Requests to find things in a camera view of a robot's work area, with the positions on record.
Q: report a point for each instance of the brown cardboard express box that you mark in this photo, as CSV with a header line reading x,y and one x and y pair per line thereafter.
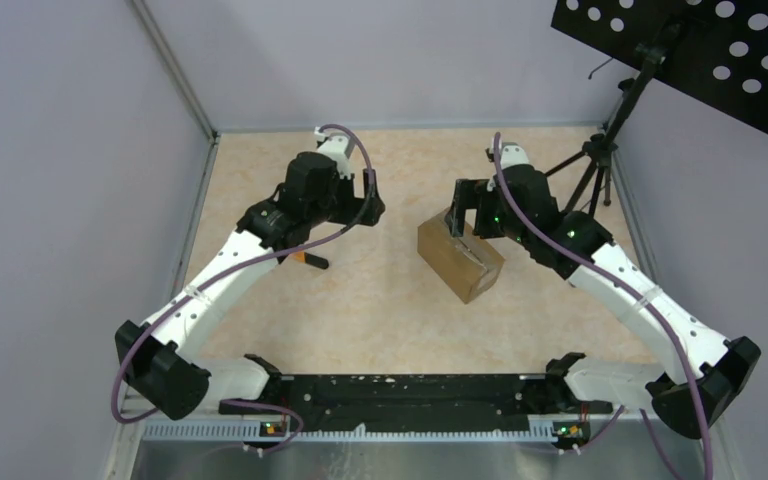
x,y
468,265

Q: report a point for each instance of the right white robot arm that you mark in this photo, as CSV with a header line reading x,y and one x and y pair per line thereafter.
x,y
698,372

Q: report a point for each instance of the black perforated stand tray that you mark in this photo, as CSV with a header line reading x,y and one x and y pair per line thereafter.
x,y
715,51

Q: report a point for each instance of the black tripod stand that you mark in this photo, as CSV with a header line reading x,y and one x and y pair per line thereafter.
x,y
600,147

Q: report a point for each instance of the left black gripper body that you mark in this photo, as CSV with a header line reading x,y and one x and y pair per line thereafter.
x,y
339,205

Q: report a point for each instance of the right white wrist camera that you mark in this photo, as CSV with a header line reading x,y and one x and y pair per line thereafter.
x,y
510,154

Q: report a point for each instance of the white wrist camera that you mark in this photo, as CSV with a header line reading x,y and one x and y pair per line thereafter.
x,y
337,146
510,154

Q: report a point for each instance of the orange utility knife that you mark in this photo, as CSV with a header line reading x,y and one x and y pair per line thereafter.
x,y
311,260

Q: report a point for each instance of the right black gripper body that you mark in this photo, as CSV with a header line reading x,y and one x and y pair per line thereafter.
x,y
490,221

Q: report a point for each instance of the aluminium frame rail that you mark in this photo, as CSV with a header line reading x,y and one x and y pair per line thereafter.
x,y
172,67

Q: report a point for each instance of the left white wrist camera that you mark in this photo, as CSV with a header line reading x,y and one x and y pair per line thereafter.
x,y
337,146

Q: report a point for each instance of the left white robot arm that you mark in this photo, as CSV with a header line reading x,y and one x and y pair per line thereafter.
x,y
155,354

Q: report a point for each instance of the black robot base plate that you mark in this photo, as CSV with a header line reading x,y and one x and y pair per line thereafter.
x,y
426,403

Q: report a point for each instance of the grey slotted cable duct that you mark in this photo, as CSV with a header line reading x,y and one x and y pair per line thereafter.
x,y
249,431

